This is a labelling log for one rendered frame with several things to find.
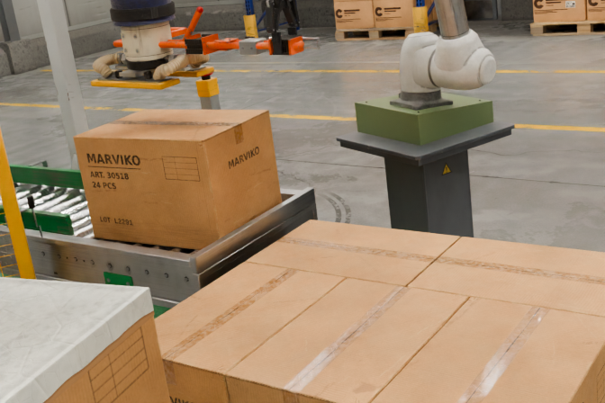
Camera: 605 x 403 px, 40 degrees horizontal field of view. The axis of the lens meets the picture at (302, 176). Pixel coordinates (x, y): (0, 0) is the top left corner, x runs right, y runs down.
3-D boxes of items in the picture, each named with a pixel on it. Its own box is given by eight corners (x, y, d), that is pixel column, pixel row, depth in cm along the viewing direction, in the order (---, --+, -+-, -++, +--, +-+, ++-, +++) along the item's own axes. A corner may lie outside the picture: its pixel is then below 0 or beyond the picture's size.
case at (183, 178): (94, 238, 317) (72, 136, 306) (161, 202, 350) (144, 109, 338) (221, 253, 286) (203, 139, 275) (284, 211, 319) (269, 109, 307)
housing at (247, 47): (239, 55, 276) (237, 41, 274) (251, 50, 281) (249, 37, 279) (256, 55, 272) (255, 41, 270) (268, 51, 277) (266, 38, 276)
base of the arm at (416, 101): (419, 96, 340) (419, 83, 339) (455, 103, 321) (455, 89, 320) (382, 102, 332) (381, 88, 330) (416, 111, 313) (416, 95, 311)
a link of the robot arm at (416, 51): (418, 85, 334) (418, 29, 329) (455, 88, 321) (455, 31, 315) (391, 90, 324) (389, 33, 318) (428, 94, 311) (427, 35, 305)
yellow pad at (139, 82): (90, 86, 302) (88, 73, 301) (111, 80, 310) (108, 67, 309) (161, 90, 284) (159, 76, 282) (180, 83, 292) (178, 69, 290)
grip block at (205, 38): (184, 55, 286) (182, 38, 285) (203, 49, 294) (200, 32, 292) (203, 55, 282) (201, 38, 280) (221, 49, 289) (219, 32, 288)
